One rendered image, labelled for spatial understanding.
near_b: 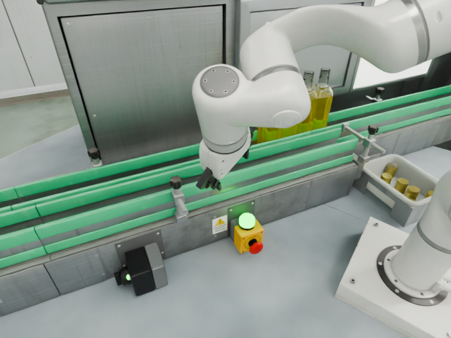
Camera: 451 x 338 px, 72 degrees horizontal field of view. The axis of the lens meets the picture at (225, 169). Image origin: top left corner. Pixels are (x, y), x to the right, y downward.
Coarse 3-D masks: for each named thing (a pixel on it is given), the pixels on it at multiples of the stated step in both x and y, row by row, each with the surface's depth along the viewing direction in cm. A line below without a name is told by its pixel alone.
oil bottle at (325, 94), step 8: (312, 88) 95; (320, 88) 93; (328, 88) 93; (320, 96) 93; (328, 96) 94; (320, 104) 94; (328, 104) 95; (320, 112) 96; (328, 112) 97; (320, 120) 98; (312, 128) 99
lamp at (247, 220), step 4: (240, 216) 84; (244, 216) 83; (248, 216) 83; (252, 216) 83; (240, 220) 83; (244, 220) 82; (248, 220) 82; (252, 220) 82; (240, 224) 83; (244, 224) 82; (248, 224) 82; (252, 224) 82; (244, 228) 82; (248, 228) 82; (252, 228) 83
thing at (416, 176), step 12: (384, 156) 108; (396, 156) 108; (372, 168) 107; (384, 168) 110; (408, 168) 105; (420, 168) 102; (396, 180) 109; (408, 180) 106; (420, 180) 102; (432, 180) 99; (396, 192) 93; (420, 192) 103; (420, 204) 89
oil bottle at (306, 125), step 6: (312, 90) 92; (312, 96) 91; (312, 102) 92; (312, 108) 94; (312, 114) 95; (306, 120) 95; (312, 120) 97; (300, 126) 96; (306, 126) 97; (300, 132) 97
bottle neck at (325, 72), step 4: (324, 68) 92; (328, 68) 91; (320, 72) 91; (324, 72) 90; (328, 72) 90; (320, 76) 92; (324, 76) 91; (328, 76) 91; (320, 80) 92; (324, 80) 92; (320, 84) 93; (324, 84) 92
